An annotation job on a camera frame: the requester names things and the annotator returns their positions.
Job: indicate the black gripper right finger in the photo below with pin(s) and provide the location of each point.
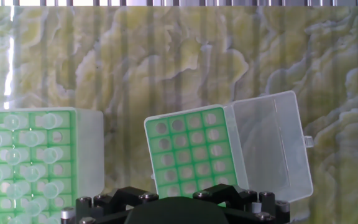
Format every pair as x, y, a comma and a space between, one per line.
244, 202

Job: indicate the green marble pattern mat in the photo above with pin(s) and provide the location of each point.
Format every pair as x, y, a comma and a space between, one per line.
179, 62

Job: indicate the clear tip box green rack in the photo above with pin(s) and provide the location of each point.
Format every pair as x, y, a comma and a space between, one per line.
85, 155
259, 140

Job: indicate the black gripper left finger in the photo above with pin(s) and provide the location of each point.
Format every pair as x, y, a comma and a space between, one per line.
120, 199

